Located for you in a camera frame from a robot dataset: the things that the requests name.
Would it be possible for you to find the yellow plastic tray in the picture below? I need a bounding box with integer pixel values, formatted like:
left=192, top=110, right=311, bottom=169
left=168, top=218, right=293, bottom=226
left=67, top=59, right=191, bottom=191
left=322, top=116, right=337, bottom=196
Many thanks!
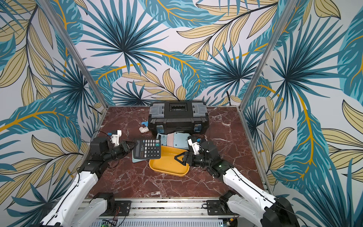
left=149, top=146, right=190, bottom=177

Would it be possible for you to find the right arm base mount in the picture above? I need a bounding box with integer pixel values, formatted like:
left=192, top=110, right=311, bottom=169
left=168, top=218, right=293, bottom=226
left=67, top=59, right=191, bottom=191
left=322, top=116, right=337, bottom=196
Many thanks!
left=202, top=190, right=236, bottom=216

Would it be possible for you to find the light blue calculator face down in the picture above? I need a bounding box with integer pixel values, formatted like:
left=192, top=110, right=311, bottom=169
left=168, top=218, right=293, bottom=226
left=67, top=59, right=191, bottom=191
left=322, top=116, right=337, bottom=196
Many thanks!
left=172, top=132, right=191, bottom=150

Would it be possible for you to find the black plastic toolbox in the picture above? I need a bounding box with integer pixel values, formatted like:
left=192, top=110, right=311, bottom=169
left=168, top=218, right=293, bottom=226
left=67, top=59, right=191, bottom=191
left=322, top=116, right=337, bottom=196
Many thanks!
left=147, top=101, right=209, bottom=135

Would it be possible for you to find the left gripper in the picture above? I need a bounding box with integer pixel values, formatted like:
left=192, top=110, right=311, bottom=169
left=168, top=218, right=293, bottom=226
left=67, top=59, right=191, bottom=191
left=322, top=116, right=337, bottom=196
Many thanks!
left=103, top=140, right=139, bottom=162

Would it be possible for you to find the right aluminium frame post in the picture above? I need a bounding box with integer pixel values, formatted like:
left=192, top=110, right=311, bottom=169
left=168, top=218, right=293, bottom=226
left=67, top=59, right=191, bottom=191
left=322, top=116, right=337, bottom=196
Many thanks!
left=239, top=1, right=297, bottom=113

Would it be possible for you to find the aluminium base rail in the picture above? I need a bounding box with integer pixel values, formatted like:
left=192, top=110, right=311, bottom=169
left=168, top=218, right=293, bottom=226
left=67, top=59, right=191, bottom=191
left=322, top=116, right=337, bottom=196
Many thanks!
left=78, top=198, right=243, bottom=226

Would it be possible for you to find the pink calculator face down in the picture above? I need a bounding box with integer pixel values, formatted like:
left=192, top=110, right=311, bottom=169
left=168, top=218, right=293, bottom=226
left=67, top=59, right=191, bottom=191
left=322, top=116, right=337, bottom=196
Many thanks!
left=166, top=133, right=174, bottom=147

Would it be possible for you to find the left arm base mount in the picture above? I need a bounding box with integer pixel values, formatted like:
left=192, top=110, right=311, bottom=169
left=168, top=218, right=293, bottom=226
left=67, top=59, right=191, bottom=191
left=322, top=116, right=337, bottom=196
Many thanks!
left=89, top=193, right=132, bottom=217

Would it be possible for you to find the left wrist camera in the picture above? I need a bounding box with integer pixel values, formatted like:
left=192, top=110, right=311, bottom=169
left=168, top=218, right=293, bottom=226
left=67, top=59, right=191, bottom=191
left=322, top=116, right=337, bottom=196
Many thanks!
left=108, top=130, right=122, bottom=146

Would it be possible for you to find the aluminium frame post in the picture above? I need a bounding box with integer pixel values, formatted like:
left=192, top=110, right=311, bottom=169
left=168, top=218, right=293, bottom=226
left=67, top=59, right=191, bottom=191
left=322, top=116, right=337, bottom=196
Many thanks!
left=239, top=1, right=297, bottom=113
left=38, top=0, right=109, bottom=109

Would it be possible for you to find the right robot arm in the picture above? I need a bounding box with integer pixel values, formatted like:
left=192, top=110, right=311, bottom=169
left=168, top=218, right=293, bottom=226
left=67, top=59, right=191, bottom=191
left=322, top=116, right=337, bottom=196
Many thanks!
left=174, top=138, right=299, bottom=227

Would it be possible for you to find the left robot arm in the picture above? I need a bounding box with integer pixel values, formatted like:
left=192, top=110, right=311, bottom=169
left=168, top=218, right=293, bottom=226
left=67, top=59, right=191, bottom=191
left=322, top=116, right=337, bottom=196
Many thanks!
left=34, top=137, right=138, bottom=227

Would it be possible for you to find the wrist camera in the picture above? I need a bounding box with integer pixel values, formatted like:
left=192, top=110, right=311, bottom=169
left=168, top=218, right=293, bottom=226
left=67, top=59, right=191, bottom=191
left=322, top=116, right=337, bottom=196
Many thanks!
left=108, top=130, right=122, bottom=146
left=187, top=136, right=201, bottom=155

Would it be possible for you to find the white pipe fitting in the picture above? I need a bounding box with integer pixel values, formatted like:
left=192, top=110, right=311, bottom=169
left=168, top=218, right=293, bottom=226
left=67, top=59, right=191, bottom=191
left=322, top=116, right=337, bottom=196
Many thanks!
left=139, top=127, right=149, bottom=133

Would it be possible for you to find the black desktop calculator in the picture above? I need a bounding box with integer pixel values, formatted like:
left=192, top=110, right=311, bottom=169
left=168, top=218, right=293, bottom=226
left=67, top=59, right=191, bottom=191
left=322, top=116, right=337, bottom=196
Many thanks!
left=133, top=139, right=161, bottom=160

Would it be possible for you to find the light blue calculator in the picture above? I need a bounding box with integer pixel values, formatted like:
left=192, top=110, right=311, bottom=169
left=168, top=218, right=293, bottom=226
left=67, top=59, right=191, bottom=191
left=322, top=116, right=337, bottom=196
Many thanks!
left=132, top=158, right=145, bottom=163
left=157, top=133, right=167, bottom=146

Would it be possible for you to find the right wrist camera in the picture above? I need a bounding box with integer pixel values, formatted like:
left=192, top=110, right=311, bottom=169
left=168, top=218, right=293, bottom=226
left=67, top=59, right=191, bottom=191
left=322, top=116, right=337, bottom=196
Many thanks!
left=187, top=136, right=201, bottom=155

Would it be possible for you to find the left aluminium frame post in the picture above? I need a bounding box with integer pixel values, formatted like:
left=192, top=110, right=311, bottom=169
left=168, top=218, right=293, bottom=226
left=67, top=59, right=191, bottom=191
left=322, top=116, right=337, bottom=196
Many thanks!
left=38, top=0, right=109, bottom=109

